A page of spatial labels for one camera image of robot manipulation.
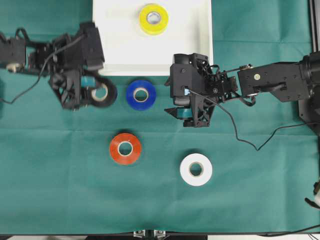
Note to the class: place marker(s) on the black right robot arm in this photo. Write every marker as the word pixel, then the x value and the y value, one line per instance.
pixel 287 81

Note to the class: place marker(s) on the red tape roll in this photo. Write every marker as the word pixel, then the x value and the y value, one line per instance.
pixel 128 159

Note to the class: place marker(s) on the white tape roll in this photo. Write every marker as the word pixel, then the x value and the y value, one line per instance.
pixel 205 165

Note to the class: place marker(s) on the white plastic case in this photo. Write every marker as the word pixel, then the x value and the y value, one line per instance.
pixel 129 51

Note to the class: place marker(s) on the silver table bracket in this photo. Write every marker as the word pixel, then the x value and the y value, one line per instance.
pixel 150 234

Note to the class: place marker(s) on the green table cloth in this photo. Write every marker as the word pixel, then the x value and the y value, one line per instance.
pixel 57 175

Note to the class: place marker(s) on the black aluminium frame rail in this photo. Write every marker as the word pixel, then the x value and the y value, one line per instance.
pixel 132 236

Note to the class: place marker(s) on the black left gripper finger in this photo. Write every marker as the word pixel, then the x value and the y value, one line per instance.
pixel 93 81
pixel 86 96

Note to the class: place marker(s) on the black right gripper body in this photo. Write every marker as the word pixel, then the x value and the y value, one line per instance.
pixel 204 89

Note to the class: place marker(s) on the yellow tape roll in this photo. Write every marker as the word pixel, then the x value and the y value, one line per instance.
pixel 153 19

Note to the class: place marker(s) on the black tape roll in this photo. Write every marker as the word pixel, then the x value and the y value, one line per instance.
pixel 109 97

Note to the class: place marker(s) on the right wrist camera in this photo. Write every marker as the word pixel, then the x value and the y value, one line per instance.
pixel 182 71

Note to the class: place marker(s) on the blue tape roll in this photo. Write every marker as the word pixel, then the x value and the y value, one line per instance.
pixel 136 86

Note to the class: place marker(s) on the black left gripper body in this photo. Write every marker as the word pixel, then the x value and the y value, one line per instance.
pixel 57 60

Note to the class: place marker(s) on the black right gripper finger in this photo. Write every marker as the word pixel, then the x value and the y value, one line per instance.
pixel 180 113

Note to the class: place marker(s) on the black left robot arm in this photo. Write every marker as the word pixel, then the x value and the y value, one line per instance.
pixel 14 56

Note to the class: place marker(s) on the silver frame rail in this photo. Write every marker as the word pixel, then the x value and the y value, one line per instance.
pixel 314 11

